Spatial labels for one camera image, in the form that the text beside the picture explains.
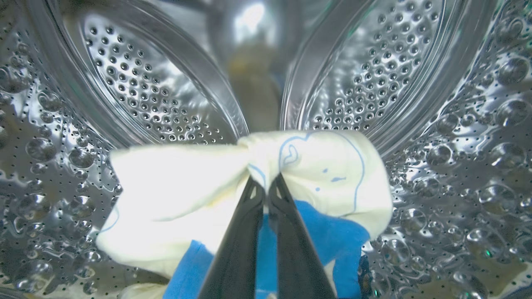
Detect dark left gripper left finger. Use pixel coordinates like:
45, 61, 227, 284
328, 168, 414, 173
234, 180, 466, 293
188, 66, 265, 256
199, 176, 266, 299

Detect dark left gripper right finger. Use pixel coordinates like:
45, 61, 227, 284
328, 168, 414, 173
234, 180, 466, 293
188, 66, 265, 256
268, 174, 336, 299

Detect cream garment with blue print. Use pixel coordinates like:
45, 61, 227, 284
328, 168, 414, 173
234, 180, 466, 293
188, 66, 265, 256
118, 282, 167, 299
96, 130, 393, 299

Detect white front-load washing machine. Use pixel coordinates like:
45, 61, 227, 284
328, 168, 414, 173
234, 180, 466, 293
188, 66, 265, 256
0, 0, 532, 299

